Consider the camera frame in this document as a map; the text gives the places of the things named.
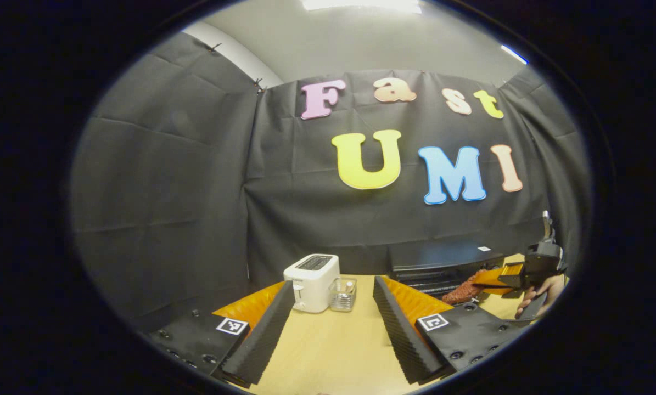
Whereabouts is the clear glass container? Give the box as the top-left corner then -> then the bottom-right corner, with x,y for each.
330,276 -> 357,313

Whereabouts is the black backdrop cloth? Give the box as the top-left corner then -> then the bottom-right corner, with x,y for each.
70,32 -> 592,335

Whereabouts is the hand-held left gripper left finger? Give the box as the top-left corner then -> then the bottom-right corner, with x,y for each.
140,280 -> 296,386

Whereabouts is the reddish brown meat piece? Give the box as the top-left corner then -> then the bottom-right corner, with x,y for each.
441,269 -> 489,306

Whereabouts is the large ceiling light panel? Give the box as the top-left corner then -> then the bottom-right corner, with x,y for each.
302,0 -> 423,14

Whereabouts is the white toaster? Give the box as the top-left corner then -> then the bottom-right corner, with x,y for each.
283,253 -> 341,314

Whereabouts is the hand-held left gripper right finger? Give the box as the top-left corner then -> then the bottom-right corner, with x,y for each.
373,275 -> 527,386

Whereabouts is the small ceiling light panel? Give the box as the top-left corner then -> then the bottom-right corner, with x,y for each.
500,44 -> 528,65

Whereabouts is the black electric oven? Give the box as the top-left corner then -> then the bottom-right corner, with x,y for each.
388,240 -> 508,298

